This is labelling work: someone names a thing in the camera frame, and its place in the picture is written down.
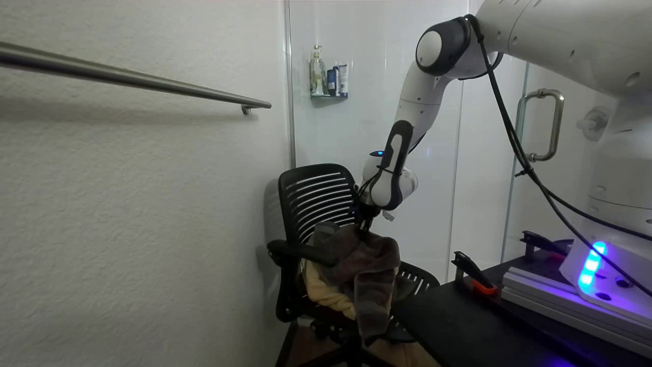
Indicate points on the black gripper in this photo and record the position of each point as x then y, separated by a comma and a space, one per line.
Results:
367, 213

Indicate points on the dark brown-black towel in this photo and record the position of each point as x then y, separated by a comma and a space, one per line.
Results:
370, 271

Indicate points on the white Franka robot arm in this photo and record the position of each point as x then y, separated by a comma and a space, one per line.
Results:
542, 33

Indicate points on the black mesh office chair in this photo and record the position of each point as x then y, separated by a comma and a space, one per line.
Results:
316, 196

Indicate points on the yellow towel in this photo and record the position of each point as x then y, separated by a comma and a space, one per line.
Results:
327, 292

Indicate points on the glass shower door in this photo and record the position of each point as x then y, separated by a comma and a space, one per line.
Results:
476, 191

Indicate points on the blue and white soap box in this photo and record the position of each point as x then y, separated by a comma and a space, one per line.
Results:
338, 81

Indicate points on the white pump bottle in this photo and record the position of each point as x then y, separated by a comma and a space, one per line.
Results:
316, 74

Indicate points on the dark purple clamp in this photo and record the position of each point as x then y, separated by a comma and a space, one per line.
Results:
542, 243

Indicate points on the small shower wall shelf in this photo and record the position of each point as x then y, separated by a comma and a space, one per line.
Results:
330, 97

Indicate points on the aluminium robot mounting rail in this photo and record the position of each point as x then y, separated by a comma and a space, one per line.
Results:
577, 309

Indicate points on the metal wall towel bar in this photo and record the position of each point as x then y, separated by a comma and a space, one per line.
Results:
135, 81

